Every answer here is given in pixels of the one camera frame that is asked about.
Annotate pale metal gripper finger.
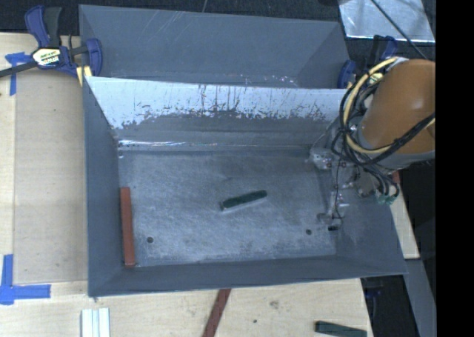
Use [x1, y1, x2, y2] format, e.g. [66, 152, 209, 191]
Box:
[308, 147, 347, 173]
[317, 201, 351, 224]

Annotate grey metal bin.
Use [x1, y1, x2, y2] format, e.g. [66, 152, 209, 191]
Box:
[77, 4, 409, 298]

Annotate dark green flat block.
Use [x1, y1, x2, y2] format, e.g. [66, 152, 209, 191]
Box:
[219, 189, 269, 212]

